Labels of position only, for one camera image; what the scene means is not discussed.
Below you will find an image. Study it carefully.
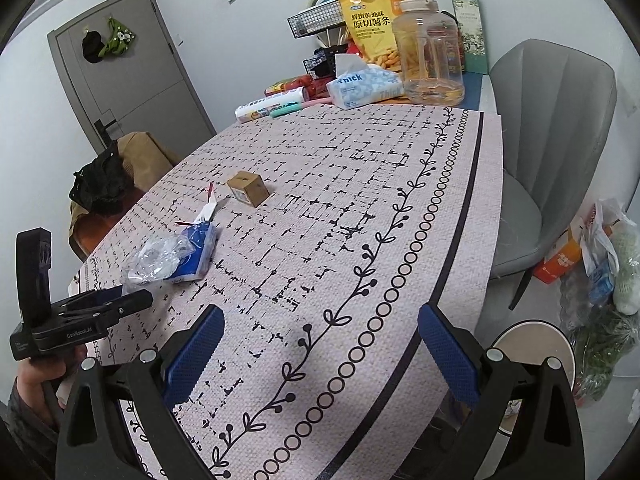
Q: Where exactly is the black wire mesh basket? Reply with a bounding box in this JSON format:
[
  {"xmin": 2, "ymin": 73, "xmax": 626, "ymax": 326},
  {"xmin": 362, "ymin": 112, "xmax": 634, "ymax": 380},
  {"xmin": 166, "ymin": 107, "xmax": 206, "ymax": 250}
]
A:
[{"xmin": 288, "ymin": 0, "xmax": 345, "ymax": 39}]

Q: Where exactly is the blue tissue packet wrapper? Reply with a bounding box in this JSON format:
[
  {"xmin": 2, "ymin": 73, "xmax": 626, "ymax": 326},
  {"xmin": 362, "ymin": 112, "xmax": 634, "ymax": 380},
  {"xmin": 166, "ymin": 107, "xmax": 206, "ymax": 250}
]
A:
[{"xmin": 168, "ymin": 222, "xmax": 218, "ymax": 283}]

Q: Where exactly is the blue white tissue pack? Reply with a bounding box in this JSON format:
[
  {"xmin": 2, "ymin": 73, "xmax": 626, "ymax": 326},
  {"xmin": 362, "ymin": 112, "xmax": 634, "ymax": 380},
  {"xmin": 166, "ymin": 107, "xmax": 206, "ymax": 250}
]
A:
[{"xmin": 326, "ymin": 53, "xmax": 404, "ymax": 110}]

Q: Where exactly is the bag of green vegetables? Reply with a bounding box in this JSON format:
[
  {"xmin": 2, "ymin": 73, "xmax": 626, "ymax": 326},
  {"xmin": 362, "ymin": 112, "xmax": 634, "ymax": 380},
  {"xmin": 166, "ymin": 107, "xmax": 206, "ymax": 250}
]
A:
[{"xmin": 570, "ymin": 306, "xmax": 639, "ymax": 408}]

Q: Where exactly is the small brown cardboard box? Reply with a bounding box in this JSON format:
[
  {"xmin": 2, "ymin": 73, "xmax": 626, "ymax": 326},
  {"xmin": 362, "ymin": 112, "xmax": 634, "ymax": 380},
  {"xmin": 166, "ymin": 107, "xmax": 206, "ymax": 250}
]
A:
[{"xmin": 227, "ymin": 171, "xmax": 270, "ymax": 208}]

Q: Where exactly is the pink pen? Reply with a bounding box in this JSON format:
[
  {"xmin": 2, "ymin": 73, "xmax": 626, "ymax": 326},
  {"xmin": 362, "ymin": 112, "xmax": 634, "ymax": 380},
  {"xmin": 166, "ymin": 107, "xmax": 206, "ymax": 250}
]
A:
[{"xmin": 300, "ymin": 98, "xmax": 333, "ymax": 108}]

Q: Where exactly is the green tall carton box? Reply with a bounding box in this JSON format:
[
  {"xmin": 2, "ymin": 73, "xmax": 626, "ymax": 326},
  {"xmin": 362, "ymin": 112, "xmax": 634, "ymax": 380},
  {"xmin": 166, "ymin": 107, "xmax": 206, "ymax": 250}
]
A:
[{"xmin": 451, "ymin": 0, "xmax": 489, "ymax": 75}]

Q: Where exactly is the teal pen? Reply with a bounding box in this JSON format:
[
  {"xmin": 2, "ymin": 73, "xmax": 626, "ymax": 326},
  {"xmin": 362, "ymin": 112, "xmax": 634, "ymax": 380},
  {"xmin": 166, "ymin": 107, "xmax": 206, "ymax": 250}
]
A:
[{"xmin": 269, "ymin": 103, "xmax": 304, "ymax": 118}]

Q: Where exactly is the torn red white wrapper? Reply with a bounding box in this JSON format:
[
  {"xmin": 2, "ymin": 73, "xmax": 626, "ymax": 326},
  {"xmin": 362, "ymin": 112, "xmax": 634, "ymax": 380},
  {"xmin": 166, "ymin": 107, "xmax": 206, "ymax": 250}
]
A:
[{"xmin": 176, "ymin": 182, "xmax": 218, "ymax": 226}]

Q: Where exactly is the green cloth on door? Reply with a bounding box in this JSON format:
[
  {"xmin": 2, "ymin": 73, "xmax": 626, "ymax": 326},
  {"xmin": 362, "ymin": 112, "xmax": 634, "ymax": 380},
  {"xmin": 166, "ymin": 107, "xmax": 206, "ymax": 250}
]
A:
[{"xmin": 99, "ymin": 18, "xmax": 136, "ymax": 58}]

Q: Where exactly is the black pen holder cup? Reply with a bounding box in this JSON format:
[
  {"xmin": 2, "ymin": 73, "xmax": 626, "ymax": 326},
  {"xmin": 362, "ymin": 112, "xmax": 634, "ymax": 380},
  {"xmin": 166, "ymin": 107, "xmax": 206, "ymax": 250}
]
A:
[{"xmin": 311, "ymin": 44, "xmax": 348, "ymax": 79}]

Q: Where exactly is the grey door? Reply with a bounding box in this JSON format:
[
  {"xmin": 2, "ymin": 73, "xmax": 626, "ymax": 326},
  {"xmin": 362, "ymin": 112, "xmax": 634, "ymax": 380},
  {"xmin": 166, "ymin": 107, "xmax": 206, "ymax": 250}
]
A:
[{"xmin": 48, "ymin": 0, "xmax": 216, "ymax": 157}]

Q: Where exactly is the person's left hand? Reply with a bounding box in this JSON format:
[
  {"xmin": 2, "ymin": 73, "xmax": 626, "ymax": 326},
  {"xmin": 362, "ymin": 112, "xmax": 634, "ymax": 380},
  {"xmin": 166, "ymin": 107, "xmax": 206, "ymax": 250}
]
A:
[{"xmin": 15, "ymin": 356, "xmax": 67, "ymax": 426}]

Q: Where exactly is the white roll of bags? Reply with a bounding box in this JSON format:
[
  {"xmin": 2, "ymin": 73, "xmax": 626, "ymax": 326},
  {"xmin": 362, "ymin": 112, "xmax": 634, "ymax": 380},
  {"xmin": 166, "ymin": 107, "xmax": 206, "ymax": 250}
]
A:
[{"xmin": 235, "ymin": 87, "xmax": 308, "ymax": 124}]

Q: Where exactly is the black jacket on chair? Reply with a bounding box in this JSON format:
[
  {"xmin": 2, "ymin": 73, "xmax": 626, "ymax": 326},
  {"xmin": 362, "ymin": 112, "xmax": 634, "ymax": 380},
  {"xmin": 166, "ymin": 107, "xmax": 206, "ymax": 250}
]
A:
[{"xmin": 70, "ymin": 142, "xmax": 134, "ymax": 217}]

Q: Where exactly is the beige round trash bin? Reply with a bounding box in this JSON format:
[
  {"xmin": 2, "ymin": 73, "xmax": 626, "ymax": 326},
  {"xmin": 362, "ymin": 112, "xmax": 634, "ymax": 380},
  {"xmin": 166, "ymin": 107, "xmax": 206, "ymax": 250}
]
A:
[{"xmin": 487, "ymin": 320, "xmax": 580, "ymax": 436}]

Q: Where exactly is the brown wooden chair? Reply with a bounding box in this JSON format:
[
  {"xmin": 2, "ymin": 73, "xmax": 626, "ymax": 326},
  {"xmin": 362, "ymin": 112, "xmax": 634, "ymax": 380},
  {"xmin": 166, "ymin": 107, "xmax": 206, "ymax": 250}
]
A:
[{"xmin": 68, "ymin": 130, "xmax": 181, "ymax": 261}]

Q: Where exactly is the white plastic bag of groceries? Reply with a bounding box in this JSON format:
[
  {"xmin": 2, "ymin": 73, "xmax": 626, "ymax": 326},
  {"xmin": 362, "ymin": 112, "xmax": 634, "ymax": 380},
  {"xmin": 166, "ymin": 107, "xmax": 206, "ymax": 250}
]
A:
[{"xmin": 580, "ymin": 198, "xmax": 639, "ymax": 316}]

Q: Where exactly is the clear plastic water jug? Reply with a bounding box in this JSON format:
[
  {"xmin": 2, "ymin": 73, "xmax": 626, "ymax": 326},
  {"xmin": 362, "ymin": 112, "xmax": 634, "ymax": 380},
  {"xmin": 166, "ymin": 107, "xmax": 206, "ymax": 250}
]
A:
[{"xmin": 392, "ymin": 0, "xmax": 465, "ymax": 106}]

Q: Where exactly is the clear plastic bag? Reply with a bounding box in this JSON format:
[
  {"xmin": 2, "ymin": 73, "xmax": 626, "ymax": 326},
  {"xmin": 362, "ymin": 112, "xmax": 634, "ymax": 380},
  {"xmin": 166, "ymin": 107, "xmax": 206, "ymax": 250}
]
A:
[{"xmin": 122, "ymin": 234, "xmax": 195, "ymax": 292}]

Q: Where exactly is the yellow snack bag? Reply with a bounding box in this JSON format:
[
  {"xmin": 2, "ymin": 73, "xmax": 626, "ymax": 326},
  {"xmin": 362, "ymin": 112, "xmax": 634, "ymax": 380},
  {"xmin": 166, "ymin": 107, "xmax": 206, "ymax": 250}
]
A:
[{"xmin": 338, "ymin": 0, "xmax": 401, "ymax": 73}]

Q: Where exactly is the red candy package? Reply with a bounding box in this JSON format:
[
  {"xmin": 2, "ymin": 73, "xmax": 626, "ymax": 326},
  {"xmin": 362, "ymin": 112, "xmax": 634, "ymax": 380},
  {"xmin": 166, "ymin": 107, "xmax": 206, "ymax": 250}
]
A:
[{"xmin": 264, "ymin": 75, "xmax": 314, "ymax": 96}]

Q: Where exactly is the grey upholstered chair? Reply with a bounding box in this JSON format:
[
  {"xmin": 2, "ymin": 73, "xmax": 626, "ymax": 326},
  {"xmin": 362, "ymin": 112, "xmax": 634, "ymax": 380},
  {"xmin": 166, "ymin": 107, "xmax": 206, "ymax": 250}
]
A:
[{"xmin": 490, "ymin": 39, "xmax": 617, "ymax": 307}]

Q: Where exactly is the orange cardboard box on floor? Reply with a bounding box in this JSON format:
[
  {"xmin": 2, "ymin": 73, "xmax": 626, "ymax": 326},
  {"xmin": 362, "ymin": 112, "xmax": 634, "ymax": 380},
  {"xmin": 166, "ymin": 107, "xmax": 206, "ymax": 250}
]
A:
[{"xmin": 533, "ymin": 218, "xmax": 584, "ymax": 285}]

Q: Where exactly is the black hat on door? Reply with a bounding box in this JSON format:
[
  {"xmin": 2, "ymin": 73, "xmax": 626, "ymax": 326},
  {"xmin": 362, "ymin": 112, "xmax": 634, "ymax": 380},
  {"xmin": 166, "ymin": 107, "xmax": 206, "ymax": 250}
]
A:
[{"xmin": 81, "ymin": 30, "xmax": 105, "ymax": 64}]

